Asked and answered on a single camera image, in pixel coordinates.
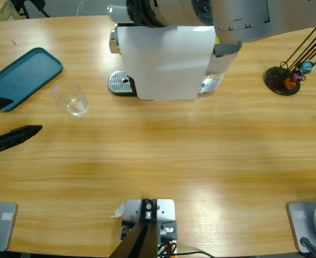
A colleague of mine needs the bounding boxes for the clear glass cup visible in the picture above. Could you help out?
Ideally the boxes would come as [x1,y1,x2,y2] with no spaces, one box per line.
[49,77,91,117]

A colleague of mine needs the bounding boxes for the grey coffee machine lever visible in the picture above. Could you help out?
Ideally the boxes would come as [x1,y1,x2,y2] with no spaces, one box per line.
[106,4,132,24]

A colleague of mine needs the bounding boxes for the white capsule coffee machine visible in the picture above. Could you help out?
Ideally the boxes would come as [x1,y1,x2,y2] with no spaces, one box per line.
[110,23,218,102]

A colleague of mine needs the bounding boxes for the orange coffee capsule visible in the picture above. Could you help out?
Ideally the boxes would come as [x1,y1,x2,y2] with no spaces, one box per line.
[283,77,298,91]

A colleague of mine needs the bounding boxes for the purple coffee capsule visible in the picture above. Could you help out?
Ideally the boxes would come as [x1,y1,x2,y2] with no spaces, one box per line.
[291,70,306,82]

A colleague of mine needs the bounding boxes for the teal coffee capsule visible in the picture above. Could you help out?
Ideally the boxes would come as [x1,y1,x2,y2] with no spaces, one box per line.
[299,60,314,74]

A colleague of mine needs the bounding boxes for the teal rectangular tray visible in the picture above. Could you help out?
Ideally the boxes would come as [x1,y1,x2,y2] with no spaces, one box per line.
[0,47,64,113]

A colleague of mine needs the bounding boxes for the chrome drip tray grate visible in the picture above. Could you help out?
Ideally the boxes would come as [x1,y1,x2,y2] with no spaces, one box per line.
[108,69,137,97]

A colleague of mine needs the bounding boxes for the white paper tab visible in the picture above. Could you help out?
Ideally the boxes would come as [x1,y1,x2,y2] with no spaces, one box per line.
[109,203,126,218]

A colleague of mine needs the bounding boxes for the clear water tank grey lid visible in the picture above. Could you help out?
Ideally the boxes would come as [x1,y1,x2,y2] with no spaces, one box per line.
[200,40,243,95]

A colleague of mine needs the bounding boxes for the black capsule holder with rods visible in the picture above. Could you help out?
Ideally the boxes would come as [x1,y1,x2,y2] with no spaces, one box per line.
[264,26,316,96]

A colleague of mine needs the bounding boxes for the arm grey base plate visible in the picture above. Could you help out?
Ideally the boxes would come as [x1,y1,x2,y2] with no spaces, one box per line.
[286,198,316,254]
[0,201,18,252]

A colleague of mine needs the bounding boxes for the black chair frame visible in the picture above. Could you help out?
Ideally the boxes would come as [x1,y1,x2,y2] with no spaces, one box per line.
[11,0,51,19]

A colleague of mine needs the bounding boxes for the white floor cable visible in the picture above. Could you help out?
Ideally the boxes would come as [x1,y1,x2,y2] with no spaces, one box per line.
[76,0,110,16]

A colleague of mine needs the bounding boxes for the dark camera mount post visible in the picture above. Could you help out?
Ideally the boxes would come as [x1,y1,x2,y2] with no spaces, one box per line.
[109,198,159,258]

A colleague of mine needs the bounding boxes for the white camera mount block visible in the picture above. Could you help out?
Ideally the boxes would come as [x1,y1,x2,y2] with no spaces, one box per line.
[120,198,178,255]

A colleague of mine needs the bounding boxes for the orange cable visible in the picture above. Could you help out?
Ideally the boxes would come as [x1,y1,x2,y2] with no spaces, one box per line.
[157,240,176,255]

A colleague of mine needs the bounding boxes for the black mount cable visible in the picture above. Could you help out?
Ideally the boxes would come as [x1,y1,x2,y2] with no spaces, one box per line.
[174,250,218,258]

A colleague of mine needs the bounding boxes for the black base cable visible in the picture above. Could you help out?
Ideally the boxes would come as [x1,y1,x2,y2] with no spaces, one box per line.
[299,236,316,258]

